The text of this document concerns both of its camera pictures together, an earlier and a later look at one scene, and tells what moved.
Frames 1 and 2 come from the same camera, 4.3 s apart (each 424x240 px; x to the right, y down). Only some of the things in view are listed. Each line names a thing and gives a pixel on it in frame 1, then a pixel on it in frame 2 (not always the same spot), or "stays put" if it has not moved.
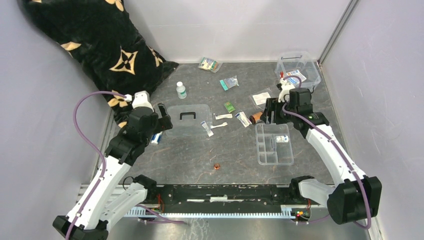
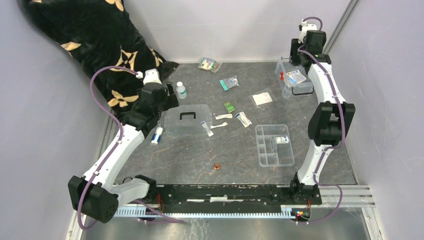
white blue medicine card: x=294 y=80 stays put
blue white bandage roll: x=156 y=138 stays put
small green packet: x=229 y=107 stays put
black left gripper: x=164 y=123 → x=171 y=100
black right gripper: x=272 y=104 → x=295 y=45
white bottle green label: x=181 y=90 stays put
